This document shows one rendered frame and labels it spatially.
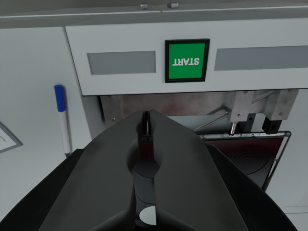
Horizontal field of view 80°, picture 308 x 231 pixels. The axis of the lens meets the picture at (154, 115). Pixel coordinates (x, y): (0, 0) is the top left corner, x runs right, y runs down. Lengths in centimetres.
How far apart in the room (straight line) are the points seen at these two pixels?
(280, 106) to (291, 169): 34
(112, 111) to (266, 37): 26
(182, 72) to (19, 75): 22
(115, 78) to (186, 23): 12
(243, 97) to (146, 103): 18
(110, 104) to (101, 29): 14
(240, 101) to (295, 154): 34
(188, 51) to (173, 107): 15
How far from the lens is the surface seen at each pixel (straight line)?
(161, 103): 37
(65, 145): 34
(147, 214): 62
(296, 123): 60
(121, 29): 25
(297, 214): 88
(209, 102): 39
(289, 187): 80
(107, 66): 27
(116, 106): 35
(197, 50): 26
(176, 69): 26
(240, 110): 39
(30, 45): 29
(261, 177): 56
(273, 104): 42
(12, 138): 38
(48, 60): 29
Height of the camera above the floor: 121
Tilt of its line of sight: 58 degrees down
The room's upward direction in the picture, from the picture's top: 178 degrees clockwise
